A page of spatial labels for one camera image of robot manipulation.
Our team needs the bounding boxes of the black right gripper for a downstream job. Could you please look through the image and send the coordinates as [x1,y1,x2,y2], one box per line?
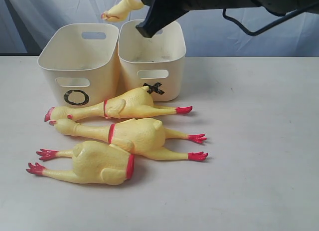
[135,0,190,39]

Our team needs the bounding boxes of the broken chicken head with tube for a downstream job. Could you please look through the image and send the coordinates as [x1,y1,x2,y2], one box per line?
[101,0,144,22]

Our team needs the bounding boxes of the whole rubber chicken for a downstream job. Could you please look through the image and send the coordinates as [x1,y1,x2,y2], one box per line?
[49,118,208,161]
[44,86,192,122]

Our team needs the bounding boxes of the headless rubber chicken body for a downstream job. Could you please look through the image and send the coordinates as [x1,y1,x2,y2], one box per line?
[26,141,135,186]

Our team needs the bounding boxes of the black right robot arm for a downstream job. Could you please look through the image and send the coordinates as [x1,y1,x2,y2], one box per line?
[136,0,319,38]

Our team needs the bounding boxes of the cream bin marked X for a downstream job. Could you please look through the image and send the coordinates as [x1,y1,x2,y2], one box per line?
[118,19,186,101]

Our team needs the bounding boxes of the cream bin marked O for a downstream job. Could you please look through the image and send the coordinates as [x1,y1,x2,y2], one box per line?
[38,23,120,108]

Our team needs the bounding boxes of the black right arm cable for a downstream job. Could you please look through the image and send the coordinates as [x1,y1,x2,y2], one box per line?
[221,2,319,37]

